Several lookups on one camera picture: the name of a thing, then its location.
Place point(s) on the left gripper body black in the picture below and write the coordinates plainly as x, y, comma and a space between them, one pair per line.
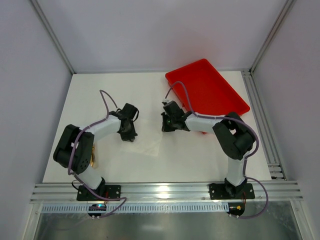
127, 132

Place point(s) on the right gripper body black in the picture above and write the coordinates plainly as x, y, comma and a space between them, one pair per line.
165, 124

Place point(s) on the white paper napkin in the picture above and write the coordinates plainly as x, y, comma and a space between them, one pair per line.
149, 146

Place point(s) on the gold knife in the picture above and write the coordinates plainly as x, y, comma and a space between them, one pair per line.
93, 161

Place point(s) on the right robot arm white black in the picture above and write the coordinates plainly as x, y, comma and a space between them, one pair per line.
235, 138

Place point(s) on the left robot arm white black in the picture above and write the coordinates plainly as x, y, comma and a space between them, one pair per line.
75, 149

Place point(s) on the red plastic tray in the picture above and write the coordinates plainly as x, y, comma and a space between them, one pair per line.
201, 89

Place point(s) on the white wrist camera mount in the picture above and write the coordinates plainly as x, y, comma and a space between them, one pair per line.
166, 101

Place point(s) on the aluminium front rail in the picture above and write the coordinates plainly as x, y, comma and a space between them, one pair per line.
153, 192

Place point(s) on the aluminium rail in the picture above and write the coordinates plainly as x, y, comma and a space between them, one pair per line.
153, 192
266, 137

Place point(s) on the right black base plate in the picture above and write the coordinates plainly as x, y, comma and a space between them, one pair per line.
221, 191

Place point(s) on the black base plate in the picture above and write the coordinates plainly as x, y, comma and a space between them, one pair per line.
221, 191
105, 191

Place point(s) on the slotted white cable duct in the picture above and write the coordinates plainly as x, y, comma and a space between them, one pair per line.
141, 208

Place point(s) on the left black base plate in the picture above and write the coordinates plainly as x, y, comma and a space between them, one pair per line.
105, 191

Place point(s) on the right side aluminium rail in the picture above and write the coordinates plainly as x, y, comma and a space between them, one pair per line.
266, 137

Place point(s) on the left aluminium frame post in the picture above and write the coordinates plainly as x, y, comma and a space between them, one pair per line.
52, 35

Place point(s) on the aluminium frame post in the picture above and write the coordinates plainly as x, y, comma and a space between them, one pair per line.
281, 17
52, 35

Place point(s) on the right aluminium frame post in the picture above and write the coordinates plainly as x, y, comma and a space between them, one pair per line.
281, 17

